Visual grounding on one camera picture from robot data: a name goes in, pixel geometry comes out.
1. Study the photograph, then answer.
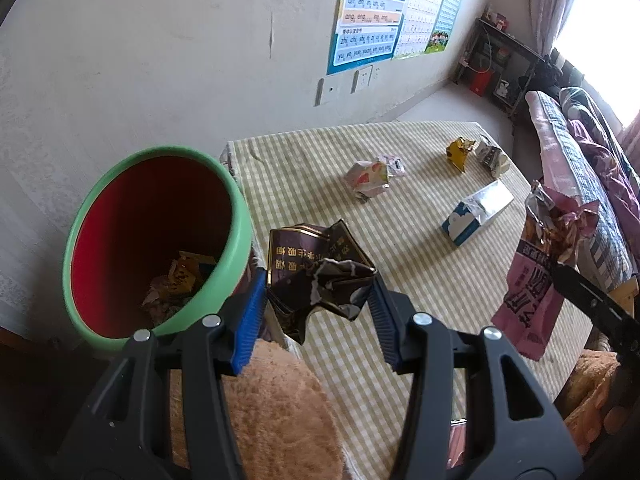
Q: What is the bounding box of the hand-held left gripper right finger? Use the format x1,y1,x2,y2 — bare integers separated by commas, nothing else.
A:
367,277,583,480

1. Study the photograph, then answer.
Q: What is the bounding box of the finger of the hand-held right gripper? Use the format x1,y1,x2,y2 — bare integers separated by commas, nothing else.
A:
551,264,640,356

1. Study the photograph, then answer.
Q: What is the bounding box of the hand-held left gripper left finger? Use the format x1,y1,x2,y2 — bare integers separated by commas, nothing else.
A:
50,270,267,480

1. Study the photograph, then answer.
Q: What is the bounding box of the pink snack wrapper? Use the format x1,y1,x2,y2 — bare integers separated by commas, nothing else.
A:
492,182,601,361

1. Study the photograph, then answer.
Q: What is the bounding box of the dark brown carton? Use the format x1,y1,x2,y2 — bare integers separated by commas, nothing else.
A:
267,220,378,346

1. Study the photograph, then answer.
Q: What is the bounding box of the red bin with green rim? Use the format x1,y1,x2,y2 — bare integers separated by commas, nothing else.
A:
62,146,256,353

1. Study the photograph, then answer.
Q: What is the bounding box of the crumpled orange white paper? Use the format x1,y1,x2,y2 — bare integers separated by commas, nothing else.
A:
142,277,193,323

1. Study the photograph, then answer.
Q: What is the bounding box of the tan fleece cloth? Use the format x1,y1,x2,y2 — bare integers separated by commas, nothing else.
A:
170,340,346,480

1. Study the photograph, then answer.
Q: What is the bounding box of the red white packet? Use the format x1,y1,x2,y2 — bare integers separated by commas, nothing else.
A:
449,420,468,467

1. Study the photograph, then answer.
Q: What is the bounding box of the bed with patterned bedding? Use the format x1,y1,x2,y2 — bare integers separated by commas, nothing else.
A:
525,87,640,291

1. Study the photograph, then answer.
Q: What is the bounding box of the blue white box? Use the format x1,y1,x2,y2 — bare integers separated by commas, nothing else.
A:
441,179,516,247

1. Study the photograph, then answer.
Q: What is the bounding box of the crumpled pink white carton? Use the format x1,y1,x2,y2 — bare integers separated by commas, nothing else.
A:
345,160,392,204

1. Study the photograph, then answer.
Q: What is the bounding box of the crumpled beige carton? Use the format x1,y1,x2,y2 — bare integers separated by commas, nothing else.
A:
475,140,512,179

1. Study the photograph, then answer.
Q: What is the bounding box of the small yellow wrapper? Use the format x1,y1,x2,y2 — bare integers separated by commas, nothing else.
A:
446,136,476,173

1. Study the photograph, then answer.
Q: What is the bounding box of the red box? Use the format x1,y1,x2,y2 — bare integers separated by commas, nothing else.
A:
470,67,495,97

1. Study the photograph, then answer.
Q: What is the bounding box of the dark metal shelf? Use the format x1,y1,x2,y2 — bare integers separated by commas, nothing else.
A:
452,15,548,121

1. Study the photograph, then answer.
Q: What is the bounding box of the window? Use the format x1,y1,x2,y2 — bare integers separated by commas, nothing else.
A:
555,0,640,131

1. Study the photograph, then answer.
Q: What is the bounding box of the pink curtain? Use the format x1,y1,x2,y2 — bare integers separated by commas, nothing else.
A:
527,0,588,61

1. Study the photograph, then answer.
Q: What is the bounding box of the wooden bed frame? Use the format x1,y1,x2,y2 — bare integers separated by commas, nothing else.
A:
607,277,640,318

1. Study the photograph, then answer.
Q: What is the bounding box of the white wall socket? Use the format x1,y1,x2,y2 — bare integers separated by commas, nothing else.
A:
315,77,338,107
350,65,375,94

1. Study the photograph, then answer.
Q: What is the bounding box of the pale yellow wall poster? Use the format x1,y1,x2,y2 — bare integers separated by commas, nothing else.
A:
392,0,453,60

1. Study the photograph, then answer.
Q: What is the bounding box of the blue green wall poster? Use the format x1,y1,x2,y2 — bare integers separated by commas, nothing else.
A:
425,0,471,54

